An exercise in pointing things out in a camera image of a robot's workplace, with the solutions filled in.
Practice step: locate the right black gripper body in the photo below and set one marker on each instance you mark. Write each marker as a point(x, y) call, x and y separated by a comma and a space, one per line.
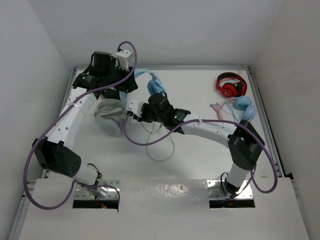
point(148, 114)

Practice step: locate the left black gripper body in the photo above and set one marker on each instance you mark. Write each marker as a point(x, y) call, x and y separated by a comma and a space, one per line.
point(116, 76)

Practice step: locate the light blue headphones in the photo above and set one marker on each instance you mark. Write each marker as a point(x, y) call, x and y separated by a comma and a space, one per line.
point(154, 86)

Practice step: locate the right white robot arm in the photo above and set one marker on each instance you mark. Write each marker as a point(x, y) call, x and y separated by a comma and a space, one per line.
point(244, 143)

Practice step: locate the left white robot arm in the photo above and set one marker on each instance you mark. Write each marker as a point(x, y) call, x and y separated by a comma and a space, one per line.
point(54, 150)

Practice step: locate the white grey headphones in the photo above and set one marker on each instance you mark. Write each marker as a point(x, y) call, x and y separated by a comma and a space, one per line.
point(109, 115)

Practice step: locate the red black headphones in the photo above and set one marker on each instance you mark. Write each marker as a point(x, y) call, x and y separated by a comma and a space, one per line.
point(231, 85)

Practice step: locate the pink blue headphones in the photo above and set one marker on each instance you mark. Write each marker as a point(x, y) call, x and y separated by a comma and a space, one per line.
point(242, 103)

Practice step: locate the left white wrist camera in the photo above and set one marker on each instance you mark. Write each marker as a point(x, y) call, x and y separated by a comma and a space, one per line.
point(123, 57)

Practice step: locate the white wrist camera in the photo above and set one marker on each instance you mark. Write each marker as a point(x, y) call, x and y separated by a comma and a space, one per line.
point(135, 107)
point(123, 57)

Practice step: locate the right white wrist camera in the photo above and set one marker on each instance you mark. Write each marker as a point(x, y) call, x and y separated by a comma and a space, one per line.
point(135, 107)

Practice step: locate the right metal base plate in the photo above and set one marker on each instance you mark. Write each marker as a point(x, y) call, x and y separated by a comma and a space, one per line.
point(219, 199)

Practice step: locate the metal base plate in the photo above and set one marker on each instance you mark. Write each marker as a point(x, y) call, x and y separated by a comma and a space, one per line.
point(219, 199)
point(104, 195)

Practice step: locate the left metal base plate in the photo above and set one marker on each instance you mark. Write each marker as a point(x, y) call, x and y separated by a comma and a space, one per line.
point(104, 195)

